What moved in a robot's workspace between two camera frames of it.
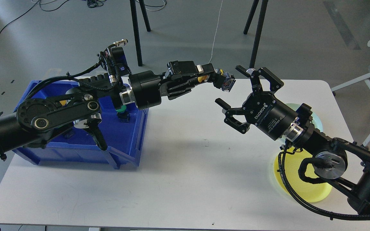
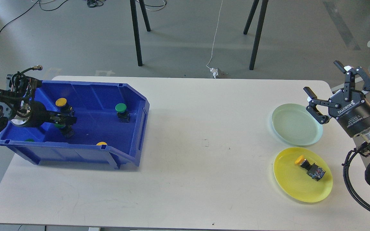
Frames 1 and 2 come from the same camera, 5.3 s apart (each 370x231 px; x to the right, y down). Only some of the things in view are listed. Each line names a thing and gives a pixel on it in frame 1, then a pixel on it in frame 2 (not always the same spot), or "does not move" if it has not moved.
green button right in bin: (123, 114) does not move
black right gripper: (271, 116) -> (354, 113)
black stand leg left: (133, 5) does not move
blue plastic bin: (76, 145) does not move
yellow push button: (230, 80) -> (315, 172)
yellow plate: (309, 192) does not move
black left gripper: (145, 87) -> (31, 114)
